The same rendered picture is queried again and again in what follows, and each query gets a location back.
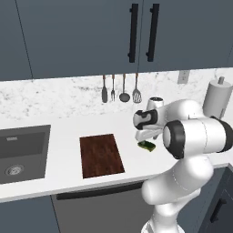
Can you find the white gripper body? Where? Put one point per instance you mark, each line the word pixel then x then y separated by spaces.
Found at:
pixel 147 133

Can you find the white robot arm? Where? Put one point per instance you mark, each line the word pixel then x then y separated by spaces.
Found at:
pixel 188 136

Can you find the green sponge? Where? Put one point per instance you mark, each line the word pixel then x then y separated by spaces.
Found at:
pixel 146 145

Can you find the dark wooden cutting board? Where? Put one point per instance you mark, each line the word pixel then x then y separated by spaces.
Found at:
pixel 101 155

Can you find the hanging slotted turner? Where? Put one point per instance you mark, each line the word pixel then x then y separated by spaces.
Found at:
pixel 136 95

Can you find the hanging metal ladle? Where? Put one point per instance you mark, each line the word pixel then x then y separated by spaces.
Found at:
pixel 124 96

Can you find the hanging metal fork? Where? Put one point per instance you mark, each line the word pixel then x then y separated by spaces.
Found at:
pixel 113 91

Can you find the hanging black spatula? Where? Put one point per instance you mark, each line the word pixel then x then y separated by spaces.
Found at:
pixel 104 92

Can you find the paper towel roll holder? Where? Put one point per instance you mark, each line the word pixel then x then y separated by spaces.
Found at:
pixel 217 97

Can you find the blue-grey base cupboard door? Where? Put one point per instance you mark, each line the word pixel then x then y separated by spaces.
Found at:
pixel 212 197
pixel 25 217

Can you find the grey dishwasher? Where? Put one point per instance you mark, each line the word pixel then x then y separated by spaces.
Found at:
pixel 100 214

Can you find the wide blue-grey cupboard door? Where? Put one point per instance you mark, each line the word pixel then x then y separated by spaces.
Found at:
pixel 79 36
pixel 194 33

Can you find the grey sink basin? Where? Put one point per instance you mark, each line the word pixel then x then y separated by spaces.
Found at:
pixel 22 153

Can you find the narrow blue-grey cupboard door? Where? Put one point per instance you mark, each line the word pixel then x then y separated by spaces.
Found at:
pixel 13 39

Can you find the white wall outlet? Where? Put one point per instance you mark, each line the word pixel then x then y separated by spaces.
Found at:
pixel 183 77

